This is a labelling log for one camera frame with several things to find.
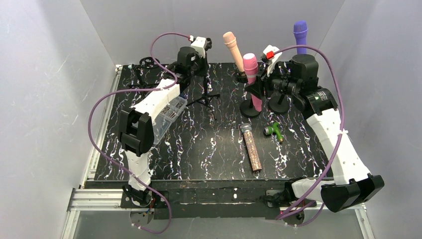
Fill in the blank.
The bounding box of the pink microphone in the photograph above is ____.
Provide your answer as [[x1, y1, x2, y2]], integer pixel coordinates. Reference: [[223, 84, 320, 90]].
[[243, 53, 262, 112]]

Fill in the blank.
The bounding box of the tall black tripod stand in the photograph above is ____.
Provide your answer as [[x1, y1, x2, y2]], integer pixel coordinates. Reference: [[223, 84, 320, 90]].
[[186, 69, 220, 120]]

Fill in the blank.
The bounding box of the rhinestone glitter microphone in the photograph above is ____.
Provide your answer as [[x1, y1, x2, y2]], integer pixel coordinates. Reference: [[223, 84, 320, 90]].
[[240, 123, 262, 173]]

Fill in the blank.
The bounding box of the peach microphone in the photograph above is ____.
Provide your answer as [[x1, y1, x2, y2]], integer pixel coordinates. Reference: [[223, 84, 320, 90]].
[[223, 31, 244, 72]]

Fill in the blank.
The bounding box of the small black shock-mount tripod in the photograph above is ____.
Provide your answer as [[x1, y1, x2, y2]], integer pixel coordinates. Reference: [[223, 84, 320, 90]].
[[128, 56, 158, 89]]

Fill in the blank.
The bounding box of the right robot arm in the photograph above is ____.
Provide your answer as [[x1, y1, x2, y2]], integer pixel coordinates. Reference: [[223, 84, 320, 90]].
[[243, 52, 385, 212]]

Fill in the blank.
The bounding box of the black round-base clip stand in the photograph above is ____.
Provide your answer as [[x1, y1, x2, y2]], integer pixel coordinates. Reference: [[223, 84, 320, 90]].
[[268, 94, 290, 115]]

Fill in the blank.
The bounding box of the purple microphone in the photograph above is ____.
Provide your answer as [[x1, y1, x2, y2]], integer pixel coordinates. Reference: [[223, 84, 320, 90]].
[[293, 20, 308, 45]]

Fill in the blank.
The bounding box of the green plastic tool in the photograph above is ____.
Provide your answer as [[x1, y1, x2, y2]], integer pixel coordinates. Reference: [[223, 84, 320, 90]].
[[263, 122, 284, 143]]

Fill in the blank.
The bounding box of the clear plastic screw box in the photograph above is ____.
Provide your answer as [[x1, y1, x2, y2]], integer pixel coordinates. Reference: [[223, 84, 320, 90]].
[[152, 96, 187, 146]]

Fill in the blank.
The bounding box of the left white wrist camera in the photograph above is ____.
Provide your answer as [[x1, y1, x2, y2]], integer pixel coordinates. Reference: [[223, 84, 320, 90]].
[[189, 35, 212, 58]]

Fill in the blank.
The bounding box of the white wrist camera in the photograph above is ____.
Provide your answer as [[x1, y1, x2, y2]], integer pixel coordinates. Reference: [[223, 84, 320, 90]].
[[189, 35, 212, 58], [260, 45, 282, 77]]

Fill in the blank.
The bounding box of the black round-base shock-mount stand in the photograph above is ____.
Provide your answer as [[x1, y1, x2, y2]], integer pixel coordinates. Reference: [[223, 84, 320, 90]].
[[235, 71, 263, 119]]

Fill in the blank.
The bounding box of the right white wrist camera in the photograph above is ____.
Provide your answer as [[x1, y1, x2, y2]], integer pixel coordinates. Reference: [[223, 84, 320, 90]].
[[260, 45, 282, 77]]

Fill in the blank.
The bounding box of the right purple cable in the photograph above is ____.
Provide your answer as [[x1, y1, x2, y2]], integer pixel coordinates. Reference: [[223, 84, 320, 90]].
[[272, 44, 346, 227]]

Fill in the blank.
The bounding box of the purple cable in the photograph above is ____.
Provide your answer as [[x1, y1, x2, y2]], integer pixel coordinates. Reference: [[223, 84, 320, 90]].
[[272, 44, 346, 227], [87, 32, 195, 235]]

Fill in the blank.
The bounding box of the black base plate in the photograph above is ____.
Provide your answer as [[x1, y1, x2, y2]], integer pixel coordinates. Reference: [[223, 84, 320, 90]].
[[110, 178, 322, 220]]

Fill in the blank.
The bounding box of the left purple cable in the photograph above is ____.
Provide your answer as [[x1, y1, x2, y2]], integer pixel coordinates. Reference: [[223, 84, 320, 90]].
[[87, 32, 195, 235]]

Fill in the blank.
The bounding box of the aluminium frame rail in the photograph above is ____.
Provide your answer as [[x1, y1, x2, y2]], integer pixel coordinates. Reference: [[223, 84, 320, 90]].
[[62, 63, 373, 239]]

